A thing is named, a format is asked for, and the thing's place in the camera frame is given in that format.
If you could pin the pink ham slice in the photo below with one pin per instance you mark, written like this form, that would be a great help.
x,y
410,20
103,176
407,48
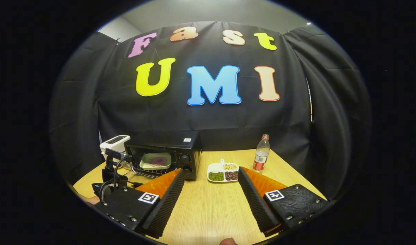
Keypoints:
x,y
158,161

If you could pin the pile of yellow soybeans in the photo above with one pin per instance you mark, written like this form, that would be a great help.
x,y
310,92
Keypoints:
x,y
230,166

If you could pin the pile of dark red beans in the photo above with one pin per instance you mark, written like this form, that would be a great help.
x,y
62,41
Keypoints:
x,y
231,175

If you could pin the pile of green mung beans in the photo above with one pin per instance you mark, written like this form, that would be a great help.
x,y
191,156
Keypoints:
x,y
216,176

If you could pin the white toaster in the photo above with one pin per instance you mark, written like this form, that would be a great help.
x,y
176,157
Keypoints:
x,y
117,140

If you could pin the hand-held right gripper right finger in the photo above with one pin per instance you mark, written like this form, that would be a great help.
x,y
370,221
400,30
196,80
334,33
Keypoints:
x,y
253,204

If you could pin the cream square plate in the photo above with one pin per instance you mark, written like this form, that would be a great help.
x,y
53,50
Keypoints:
x,y
146,165

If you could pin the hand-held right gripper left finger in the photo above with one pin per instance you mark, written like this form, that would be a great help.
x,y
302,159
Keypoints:
x,y
167,207

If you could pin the black electric oven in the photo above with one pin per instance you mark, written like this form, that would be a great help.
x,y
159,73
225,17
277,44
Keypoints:
x,y
190,146

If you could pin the white divided dish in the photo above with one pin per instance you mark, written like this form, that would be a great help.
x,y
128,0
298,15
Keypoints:
x,y
214,167

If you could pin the black backdrop cloth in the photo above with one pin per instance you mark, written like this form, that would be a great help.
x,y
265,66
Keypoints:
x,y
126,115

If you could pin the clear plastic water bottle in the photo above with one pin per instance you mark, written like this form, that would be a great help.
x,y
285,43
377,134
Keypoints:
x,y
260,163

